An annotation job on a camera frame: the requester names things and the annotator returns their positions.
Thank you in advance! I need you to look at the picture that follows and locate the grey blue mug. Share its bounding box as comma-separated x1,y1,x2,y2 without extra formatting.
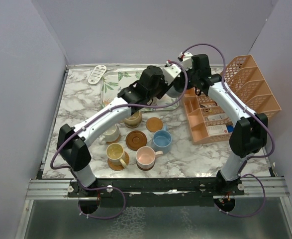
166,83,184,98

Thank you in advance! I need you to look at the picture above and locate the tan brown mug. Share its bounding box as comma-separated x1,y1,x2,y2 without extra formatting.
123,111,142,128

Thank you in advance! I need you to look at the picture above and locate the light blue mug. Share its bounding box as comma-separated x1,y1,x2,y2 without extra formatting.
151,125,172,154

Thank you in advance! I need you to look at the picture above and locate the white cream mug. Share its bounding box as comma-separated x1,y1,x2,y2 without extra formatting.
98,124,121,145

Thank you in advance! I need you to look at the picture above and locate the pink mug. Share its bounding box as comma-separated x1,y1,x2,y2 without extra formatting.
136,146,163,168

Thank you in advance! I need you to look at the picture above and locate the yellow mug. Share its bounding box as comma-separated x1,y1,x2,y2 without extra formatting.
106,143,127,168

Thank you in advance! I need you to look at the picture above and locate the dark walnut coaster front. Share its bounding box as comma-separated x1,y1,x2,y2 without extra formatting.
137,164,155,171

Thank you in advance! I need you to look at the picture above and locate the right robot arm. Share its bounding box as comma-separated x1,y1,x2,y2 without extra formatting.
179,52,268,195

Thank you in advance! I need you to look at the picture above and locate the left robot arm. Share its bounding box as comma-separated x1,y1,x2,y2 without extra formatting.
56,65,180,197

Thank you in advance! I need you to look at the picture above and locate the light wood coaster right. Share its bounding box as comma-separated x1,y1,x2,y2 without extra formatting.
146,117,163,132

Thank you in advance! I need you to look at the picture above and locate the large brown wood coaster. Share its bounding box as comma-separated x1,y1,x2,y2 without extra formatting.
125,130,147,151

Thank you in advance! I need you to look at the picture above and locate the woven rattan coaster front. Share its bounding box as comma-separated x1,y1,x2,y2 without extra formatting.
107,152,130,171

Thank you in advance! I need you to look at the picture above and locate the floral serving tray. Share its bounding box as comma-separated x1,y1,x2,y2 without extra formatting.
100,68,180,112

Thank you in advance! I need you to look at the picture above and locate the orange plastic file organizer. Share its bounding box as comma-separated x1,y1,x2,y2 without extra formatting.
182,55,281,145

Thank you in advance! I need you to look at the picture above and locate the stapler box in organizer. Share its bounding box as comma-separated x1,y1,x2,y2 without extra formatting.
200,104,236,136

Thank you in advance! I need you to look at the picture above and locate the white barcode tag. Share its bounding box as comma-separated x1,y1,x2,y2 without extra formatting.
88,65,107,85

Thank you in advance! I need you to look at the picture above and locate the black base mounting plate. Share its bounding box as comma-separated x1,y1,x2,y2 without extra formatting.
68,177,244,207

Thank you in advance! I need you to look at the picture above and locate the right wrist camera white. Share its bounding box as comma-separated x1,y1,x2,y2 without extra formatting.
178,52,193,71

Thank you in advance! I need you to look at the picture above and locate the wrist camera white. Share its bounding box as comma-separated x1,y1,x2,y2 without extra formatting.
178,52,193,71
162,64,182,85

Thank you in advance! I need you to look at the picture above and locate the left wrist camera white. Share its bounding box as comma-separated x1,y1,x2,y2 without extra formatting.
162,64,182,85

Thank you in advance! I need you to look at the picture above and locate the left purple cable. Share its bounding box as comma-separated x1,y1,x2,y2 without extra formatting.
50,59,189,220

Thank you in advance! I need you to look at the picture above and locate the purple cable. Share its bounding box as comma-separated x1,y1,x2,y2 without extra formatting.
50,59,189,220
180,43,276,218

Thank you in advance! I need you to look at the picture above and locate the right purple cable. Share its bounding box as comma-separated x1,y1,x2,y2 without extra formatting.
180,43,276,218

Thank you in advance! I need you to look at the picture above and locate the aluminium rail frame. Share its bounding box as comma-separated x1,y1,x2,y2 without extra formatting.
18,66,292,239

